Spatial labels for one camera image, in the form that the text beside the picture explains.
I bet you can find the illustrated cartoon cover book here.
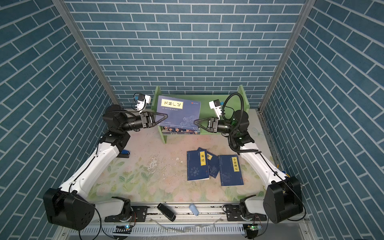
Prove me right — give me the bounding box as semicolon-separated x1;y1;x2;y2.
160;126;200;135

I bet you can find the blue book yellow label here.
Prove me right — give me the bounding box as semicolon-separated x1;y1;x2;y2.
187;150;210;181
156;96;201;130

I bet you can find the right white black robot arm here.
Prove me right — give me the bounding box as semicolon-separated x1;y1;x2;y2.
194;110;305;224

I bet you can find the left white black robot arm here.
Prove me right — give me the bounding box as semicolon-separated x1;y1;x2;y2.
43;105;168;231

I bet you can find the green wooden shelf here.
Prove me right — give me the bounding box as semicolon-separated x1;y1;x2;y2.
150;84;252;145

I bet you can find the small middle blue book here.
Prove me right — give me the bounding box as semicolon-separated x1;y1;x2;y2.
207;151;220;178

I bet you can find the black blue stapler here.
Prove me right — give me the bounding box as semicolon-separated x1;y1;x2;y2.
117;150;130;159

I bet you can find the light blue eraser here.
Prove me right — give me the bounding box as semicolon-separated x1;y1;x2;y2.
189;203;200;216

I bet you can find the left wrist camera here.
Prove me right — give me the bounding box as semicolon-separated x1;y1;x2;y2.
134;93;152;112

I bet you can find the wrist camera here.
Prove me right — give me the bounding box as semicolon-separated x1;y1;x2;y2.
134;93;152;112
209;100;223;120

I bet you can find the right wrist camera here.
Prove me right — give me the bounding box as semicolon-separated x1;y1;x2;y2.
209;100;223;120

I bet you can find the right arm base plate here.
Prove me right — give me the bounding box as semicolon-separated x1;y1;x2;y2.
222;204;267;222

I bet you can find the black remote on rail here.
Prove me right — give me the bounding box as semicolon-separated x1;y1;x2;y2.
157;203;176;222

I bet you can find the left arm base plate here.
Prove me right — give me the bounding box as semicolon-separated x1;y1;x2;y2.
104;206;148;223

